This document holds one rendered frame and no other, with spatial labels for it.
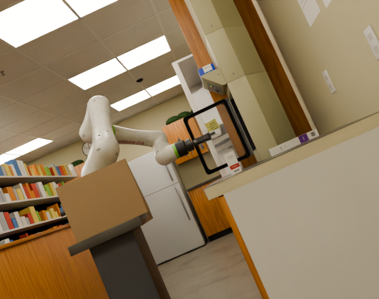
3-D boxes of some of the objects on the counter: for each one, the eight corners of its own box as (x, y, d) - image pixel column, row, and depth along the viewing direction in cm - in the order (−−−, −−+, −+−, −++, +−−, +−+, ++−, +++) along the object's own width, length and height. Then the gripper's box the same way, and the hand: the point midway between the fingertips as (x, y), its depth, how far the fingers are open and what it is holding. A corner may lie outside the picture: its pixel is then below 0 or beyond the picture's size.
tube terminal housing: (294, 146, 267) (243, 35, 274) (304, 142, 235) (245, 16, 242) (257, 162, 269) (207, 51, 275) (262, 160, 236) (204, 35, 243)
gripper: (181, 139, 243) (217, 123, 242) (185, 142, 266) (218, 127, 265) (187, 150, 242) (223, 134, 241) (190, 153, 266) (223, 138, 265)
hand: (217, 132), depth 253 cm, fingers open, 11 cm apart
